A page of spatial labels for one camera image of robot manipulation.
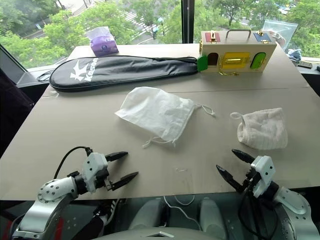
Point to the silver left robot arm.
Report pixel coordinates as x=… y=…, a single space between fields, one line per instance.
x=53 y=200

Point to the clear plastic zip bag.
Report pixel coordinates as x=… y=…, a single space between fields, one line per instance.
x=282 y=31

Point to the purple tissue pack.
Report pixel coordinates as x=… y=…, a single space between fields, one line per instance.
x=103 y=43

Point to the grey robot torso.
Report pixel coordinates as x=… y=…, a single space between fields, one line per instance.
x=170 y=233

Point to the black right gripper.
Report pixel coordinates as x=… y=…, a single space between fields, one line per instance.
x=251 y=178

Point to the grey rounded robot leg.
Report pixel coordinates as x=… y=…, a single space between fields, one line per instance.
x=212 y=215
x=150 y=212

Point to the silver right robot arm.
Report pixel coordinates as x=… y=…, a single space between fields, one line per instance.
x=296 y=207

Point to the wooden lock box toy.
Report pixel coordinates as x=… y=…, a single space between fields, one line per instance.
x=237 y=53

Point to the black window frame post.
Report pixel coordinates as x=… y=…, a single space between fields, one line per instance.
x=187 y=20

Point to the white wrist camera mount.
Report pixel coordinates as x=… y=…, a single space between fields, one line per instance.
x=265 y=170
x=94 y=166

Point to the dark maroon fabric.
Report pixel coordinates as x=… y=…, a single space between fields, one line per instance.
x=12 y=107

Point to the blue cloth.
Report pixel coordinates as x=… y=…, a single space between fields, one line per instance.
x=295 y=55

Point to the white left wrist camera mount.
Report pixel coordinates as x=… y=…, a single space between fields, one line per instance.
x=94 y=166

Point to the dark flat gadget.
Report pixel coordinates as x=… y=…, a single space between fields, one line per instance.
x=305 y=64

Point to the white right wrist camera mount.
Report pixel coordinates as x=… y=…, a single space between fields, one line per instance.
x=265 y=170

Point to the white towel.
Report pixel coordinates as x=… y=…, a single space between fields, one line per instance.
x=265 y=128

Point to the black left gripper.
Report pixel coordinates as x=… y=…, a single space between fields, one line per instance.
x=101 y=180

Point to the small clear plastic scrap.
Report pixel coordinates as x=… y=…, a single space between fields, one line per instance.
x=180 y=169

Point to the black racket cover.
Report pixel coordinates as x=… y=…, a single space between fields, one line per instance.
x=120 y=71

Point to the black shoe with white stripes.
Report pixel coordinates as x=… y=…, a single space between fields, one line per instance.
x=110 y=211

